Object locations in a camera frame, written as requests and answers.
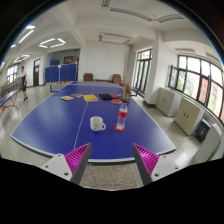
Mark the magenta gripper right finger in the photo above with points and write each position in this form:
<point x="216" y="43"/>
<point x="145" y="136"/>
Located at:
<point x="151" y="166"/>

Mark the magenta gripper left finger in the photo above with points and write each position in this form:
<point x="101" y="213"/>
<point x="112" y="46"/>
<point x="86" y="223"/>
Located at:
<point x="70" y="166"/>

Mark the clear plastic water bottle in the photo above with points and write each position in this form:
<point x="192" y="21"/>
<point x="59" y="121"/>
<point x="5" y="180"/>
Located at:
<point x="122" y="116"/>

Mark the red round coaster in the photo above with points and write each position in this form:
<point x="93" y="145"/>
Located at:
<point x="116" y="129"/>

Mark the white ceramic mug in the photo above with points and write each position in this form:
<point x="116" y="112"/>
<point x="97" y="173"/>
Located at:
<point x="97" y="124"/>

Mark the blue ping pong table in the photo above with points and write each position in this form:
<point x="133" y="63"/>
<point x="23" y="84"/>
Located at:
<point x="59" y="126"/>

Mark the beige cabinet near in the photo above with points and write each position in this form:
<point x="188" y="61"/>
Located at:
<point x="188" y="116"/>

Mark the beige cabinet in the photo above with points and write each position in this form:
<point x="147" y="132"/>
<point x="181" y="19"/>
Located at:
<point x="168" y="102"/>
<point x="188" y="116"/>

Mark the white cabinet nearest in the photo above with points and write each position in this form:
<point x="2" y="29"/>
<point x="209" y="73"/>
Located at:
<point x="212" y="147"/>

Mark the black bin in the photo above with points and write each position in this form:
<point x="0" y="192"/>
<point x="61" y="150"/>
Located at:
<point x="202" y="130"/>

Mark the beige cabinet far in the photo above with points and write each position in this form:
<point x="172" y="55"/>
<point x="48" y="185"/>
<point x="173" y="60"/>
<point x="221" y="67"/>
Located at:
<point x="168" y="102"/>

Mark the colourful small booklet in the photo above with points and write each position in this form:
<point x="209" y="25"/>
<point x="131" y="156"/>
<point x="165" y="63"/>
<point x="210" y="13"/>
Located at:
<point x="67" y="98"/>

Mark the yellow book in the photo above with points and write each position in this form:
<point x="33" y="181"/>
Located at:
<point x="90" y="98"/>

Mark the grey pink booklet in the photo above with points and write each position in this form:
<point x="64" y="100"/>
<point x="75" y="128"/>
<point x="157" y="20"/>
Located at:
<point x="76" y="95"/>

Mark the red ping pong paddle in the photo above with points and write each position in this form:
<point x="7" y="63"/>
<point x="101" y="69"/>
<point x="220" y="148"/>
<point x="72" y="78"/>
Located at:
<point x="116" y="101"/>

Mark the black pouch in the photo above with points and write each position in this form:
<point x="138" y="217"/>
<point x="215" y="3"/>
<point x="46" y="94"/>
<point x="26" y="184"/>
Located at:
<point x="106" y="96"/>

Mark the brown cardboard box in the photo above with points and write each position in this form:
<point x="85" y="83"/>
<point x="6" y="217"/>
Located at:
<point x="126" y="92"/>

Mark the brown armchair left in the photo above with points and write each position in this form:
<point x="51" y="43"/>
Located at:
<point x="88" y="77"/>

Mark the brown armchair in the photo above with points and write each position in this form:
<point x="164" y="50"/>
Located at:
<point x="116" y="78"/>
<point x="88" y="77"/>

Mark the blue folding partition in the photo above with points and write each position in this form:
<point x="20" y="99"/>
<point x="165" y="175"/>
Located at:
<point x="57" y="73"/>

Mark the brown armchair right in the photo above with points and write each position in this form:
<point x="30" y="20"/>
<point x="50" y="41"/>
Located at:
<point x="116" y="78"/>

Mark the person in white shirt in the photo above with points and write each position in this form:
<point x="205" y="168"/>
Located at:
<point x="24" y="82"/>

